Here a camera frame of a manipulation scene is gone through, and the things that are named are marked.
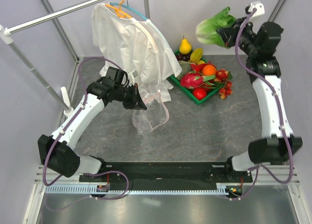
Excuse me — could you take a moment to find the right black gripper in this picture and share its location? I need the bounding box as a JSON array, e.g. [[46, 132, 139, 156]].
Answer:
[[217, 17, 259, 58]]

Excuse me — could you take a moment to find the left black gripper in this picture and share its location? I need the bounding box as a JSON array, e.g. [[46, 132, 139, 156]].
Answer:
[[114, 83, 146, 110]]

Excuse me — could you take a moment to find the green lettuce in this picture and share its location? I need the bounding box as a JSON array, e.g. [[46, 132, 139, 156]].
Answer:
[[195, 6, 236, 48]]

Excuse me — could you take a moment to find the clear pink-dotted zip bag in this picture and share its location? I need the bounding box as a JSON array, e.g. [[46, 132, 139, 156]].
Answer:
[[132, 90, 169, 135]]

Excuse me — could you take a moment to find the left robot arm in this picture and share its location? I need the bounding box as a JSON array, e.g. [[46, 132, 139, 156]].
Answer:
[[38, 67, 147, 182]]

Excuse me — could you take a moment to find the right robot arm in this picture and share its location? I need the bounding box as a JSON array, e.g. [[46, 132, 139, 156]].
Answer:
[[216, 18, 303, 182]]

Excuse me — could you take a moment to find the yellow star fruit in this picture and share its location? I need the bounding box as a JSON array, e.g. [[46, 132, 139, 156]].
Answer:
[[188, 48, 203, 63]]

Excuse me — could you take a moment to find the orange fruit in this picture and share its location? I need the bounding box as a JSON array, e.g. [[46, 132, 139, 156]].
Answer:
[[201, 64, 217, 76]]

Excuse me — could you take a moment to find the yellow pear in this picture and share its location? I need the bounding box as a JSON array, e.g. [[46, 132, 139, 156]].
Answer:
[[179, 37, 192, 55]]

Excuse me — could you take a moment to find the red lychee bunch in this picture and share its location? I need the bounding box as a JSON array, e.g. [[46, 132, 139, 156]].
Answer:
[[214, 69, 233, 100]]

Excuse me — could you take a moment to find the red pepper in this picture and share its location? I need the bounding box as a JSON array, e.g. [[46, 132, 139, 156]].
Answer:
[[191, 62, 212, 73]]

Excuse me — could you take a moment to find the green melon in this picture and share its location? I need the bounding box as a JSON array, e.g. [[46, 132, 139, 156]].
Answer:
[[176, 61, 192, 81]]

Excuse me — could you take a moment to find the pink dragon fruit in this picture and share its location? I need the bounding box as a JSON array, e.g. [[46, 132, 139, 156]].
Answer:
[[180, 71, 216, 89]]

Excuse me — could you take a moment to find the white t-shirt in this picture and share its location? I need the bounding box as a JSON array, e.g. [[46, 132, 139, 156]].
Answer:
[[91, 3, 181, 102]]

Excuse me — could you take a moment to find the green plastic tray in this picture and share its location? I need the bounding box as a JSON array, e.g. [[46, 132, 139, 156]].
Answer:
[[168, 60, 219, 105]]

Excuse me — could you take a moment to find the red tomato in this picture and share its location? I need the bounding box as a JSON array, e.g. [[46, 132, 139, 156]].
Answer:
[[192, 87, 207, 101]]

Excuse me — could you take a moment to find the white metal clothes rack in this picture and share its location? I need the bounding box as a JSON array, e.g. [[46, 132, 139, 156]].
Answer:
[[0, 0, 151, 117]]

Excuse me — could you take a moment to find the orange clothes hanger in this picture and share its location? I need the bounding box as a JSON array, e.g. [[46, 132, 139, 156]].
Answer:
[[105, 0, 132, 19]]

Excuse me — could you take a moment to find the teal clothes hanger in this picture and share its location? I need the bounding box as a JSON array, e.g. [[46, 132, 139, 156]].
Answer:
[[109, 1, 171, 49]]

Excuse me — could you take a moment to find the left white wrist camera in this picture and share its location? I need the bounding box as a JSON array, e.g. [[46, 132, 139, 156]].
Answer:
[[130, 69, 138, 79]]

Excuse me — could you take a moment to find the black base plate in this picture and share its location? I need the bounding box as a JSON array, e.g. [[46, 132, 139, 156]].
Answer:
[[79, 160, 254, 189]]

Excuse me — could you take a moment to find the light blue cable duct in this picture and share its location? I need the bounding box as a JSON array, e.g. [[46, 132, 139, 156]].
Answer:
[[45, 184, 229, 195]]

